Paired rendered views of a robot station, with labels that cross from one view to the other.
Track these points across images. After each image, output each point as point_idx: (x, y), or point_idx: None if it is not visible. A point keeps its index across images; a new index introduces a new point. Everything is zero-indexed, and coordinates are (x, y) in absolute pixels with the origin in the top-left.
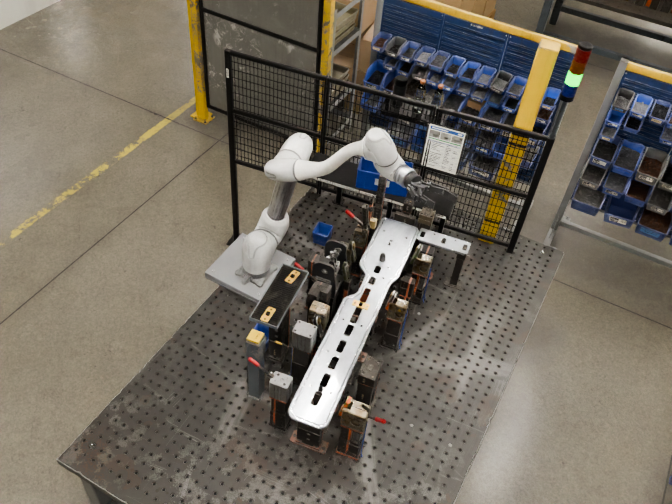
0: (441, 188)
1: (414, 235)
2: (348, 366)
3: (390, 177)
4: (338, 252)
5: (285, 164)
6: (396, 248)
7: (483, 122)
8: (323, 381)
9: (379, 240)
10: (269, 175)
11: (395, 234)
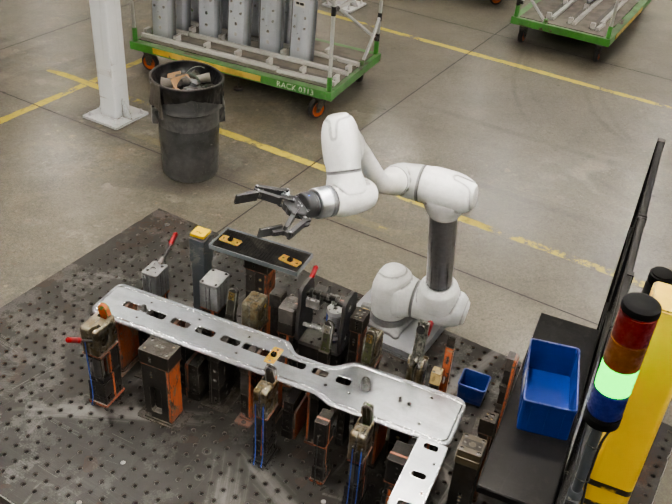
0: (287, 223)
1: (426, 435)
2: (171, 334)
3: None
4: (330, 296)
5: (393, 164)
6: (391, 408)
7: None
8: None
9: (407, 389)
10: None
11: (424, 410)
